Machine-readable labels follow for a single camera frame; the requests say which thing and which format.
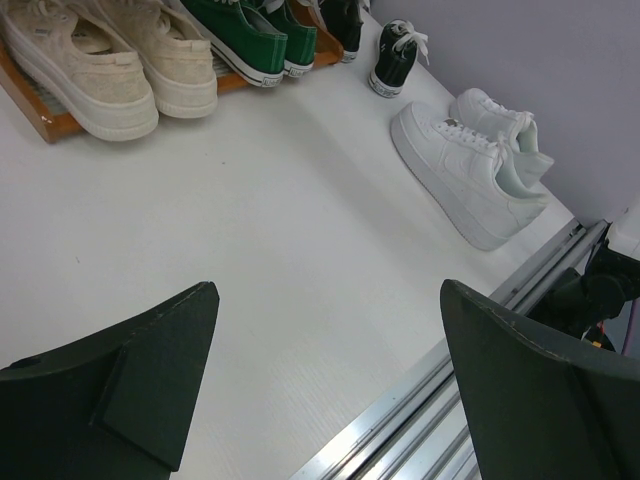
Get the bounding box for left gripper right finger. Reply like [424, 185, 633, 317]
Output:
[440, 280, 639, 479]

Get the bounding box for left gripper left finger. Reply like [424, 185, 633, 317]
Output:
[1, 282, 220, 479]

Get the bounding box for white sneaker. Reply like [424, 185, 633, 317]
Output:
[449, 88, 554, 187]
[390, 101, 549, 251]

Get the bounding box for beige sneaker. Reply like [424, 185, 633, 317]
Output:
[1, 1, 159, 142]
[76, 1, 217, 119]

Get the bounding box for green sneaker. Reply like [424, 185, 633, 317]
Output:
[252, 0, 317, 78]
[174, 0, 288, 88]

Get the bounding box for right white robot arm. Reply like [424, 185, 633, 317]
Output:
[529, 203, 639, 356]

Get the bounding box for orange wooden shoe shelf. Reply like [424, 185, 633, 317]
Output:
[1, 1, 344, 144]

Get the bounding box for black canvas sneaker near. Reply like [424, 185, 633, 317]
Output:
[368, 19, 429, 98]

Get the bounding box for black canvas sneaker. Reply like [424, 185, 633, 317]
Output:
[319, 0, 363, 63]
[368, 19, 429, 98]

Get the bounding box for black canvas sneaker far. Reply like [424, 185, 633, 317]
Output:
[319, 0, 363, 63]

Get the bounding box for aluminium rail base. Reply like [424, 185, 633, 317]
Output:
[293, 220, 608, 479]

